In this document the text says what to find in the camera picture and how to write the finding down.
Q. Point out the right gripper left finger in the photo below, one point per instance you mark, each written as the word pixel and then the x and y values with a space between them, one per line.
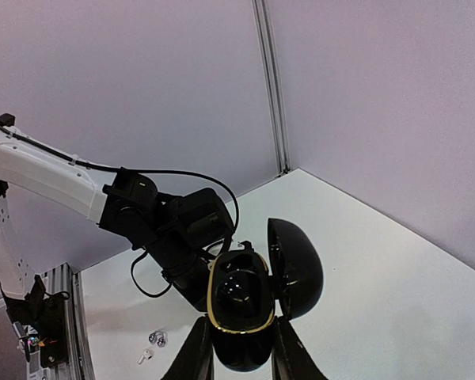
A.
pixel 195 360

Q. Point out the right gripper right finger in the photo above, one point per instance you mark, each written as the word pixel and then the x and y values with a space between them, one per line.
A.
pixel 290 359

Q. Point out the black charging case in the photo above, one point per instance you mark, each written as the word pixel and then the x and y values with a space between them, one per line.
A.
pixel 292 277

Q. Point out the black earbud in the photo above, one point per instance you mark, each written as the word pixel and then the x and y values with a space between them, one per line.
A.
pixel 240 293

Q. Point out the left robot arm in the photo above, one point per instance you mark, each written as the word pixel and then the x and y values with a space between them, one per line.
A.
pixel 176 231

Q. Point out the white earbud near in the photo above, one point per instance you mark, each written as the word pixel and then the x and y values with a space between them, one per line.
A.
pixel 147 354

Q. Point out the aluminium front rail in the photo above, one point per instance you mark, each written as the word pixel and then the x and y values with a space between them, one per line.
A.
pixel 78 362

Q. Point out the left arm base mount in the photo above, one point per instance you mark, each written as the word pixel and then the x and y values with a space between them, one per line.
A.
pixel 45 313

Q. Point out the left aluminium corner post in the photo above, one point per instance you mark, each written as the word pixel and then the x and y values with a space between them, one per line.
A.
pixel 273 85

